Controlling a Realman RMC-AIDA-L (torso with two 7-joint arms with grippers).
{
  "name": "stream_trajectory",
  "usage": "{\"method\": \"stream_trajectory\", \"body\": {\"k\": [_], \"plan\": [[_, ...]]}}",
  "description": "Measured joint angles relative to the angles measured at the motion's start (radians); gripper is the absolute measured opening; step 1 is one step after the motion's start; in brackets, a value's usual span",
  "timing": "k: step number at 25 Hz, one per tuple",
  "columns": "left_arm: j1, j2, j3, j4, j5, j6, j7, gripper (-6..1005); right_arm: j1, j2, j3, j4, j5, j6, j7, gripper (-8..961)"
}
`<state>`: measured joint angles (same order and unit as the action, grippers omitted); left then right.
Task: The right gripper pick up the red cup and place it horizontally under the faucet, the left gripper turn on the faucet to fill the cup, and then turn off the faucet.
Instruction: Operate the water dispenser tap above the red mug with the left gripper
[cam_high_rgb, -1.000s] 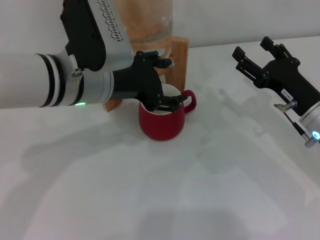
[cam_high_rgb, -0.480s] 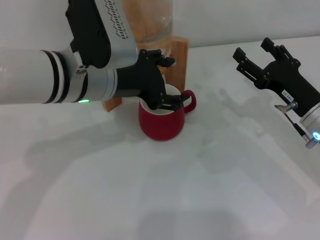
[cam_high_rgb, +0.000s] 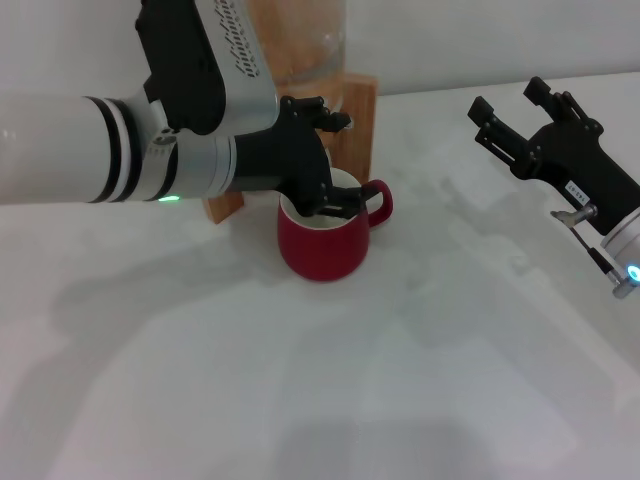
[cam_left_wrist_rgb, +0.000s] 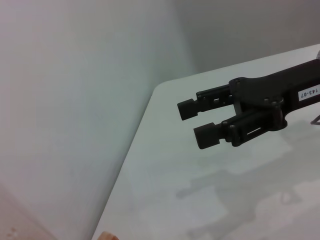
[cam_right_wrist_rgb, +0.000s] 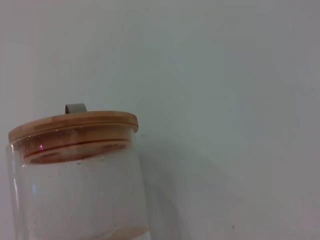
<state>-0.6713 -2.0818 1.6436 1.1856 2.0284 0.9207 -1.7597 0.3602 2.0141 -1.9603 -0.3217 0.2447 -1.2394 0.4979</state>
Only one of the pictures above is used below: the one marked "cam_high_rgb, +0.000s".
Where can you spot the wooden dispenser stand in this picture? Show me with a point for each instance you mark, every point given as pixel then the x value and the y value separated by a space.
pixel 357 130

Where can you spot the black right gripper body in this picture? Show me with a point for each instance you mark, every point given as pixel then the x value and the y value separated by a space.
pixel 580 160

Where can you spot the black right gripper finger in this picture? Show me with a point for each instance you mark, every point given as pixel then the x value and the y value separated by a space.
pixel 500 135
pixel 565 107

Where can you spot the red ceramic mug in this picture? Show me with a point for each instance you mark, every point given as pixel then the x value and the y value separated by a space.
pixel 320 250

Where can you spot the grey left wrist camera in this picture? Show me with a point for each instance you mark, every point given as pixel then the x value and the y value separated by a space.
pixel 205 65

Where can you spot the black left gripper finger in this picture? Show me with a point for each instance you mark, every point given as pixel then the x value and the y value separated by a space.
pixel 315 112
pixel 345 200

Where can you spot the glass dispenser jar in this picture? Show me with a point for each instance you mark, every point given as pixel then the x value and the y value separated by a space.
pixel 310 45

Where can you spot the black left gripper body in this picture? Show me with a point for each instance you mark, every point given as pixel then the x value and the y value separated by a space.
pixel 285 160

